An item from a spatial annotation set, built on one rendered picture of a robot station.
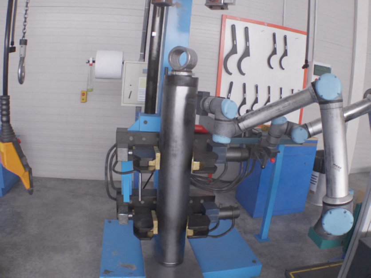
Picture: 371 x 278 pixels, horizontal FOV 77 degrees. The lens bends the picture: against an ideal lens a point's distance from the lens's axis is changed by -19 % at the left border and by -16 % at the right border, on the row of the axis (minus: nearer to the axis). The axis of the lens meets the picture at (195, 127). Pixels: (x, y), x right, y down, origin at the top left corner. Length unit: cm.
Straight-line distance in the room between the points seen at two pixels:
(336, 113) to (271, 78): 299
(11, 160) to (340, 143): 143
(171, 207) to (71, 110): 235
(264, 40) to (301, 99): 281
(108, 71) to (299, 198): 253
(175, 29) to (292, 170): 199
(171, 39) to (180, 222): 130
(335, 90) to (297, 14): 342
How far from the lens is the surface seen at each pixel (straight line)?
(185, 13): 215
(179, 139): 164
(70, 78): 374
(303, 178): 333
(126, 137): 189
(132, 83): 247
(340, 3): 524
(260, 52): 408
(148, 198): 204
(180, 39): 211
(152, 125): 192
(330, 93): 121
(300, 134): 156
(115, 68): 245
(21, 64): 135
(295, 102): 139
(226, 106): 132
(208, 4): 165
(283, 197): 327
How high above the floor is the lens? 146
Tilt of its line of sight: 10 degrees down
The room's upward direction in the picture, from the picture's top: 5 degrees clockwise
